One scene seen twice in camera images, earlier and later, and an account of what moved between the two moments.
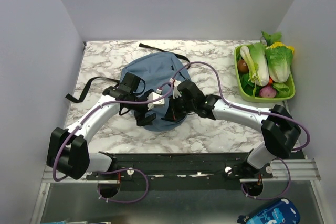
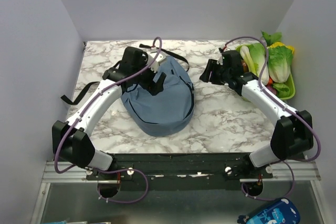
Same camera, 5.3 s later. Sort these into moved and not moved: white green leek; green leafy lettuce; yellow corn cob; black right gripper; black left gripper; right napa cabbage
Moved: black right gripper; black left gripper
Not moved: white green leek; green leafy lettuce; yellow corn cob; right napa cabbage
